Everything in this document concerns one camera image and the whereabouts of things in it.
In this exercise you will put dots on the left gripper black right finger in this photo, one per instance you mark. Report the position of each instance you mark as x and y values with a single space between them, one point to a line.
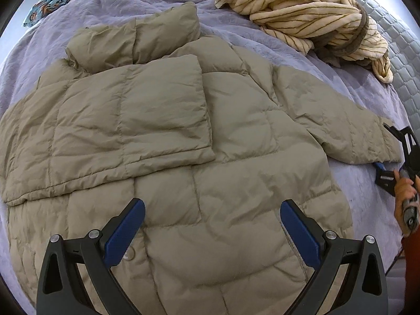
364 288

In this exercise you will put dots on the lavender plush bed blanket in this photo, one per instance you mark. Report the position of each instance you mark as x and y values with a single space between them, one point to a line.
295 65

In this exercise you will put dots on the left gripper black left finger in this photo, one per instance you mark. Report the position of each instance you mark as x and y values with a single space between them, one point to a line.
61 289

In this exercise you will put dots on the beige puffer jacket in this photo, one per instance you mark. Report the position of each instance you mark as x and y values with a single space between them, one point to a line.
183 157

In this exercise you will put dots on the cream striped fleece blanket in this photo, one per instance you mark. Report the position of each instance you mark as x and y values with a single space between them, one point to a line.
337 30

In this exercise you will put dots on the grey quilted headboard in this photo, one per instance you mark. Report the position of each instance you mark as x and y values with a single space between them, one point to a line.
403 55

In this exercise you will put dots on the blue patterned cloth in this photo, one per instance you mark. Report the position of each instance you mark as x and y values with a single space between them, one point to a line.
41 9

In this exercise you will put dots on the person's right hand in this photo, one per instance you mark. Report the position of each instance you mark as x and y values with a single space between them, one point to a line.
405 189

